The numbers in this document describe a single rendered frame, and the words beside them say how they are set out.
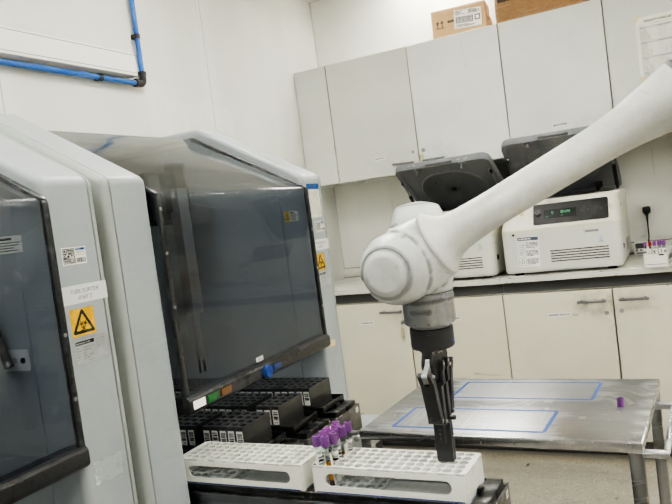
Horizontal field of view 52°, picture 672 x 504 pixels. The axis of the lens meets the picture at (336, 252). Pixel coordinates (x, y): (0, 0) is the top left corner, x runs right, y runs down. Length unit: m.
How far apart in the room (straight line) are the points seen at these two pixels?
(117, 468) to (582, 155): 0.93
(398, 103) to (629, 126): 2.94
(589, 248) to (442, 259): 2.49
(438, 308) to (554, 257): 2.35
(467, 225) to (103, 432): 0.71
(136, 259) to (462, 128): 2.75
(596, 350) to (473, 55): 1.64
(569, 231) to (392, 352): 1.13
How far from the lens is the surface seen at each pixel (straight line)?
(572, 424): 1.56
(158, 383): 1.38
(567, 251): 3.46
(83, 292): 1.25
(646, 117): 1.12
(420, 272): 0.96
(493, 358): 3.62
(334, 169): 4.13
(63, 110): 2.82
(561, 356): 3.54
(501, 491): 1.30
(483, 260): 3.54
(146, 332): 1.35
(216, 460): 1.44
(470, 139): 3.84
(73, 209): 1.25
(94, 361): 1.26
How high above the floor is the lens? 1.31
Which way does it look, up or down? 3 degrees down
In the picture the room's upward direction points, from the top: 7 degrees counter-clockwise
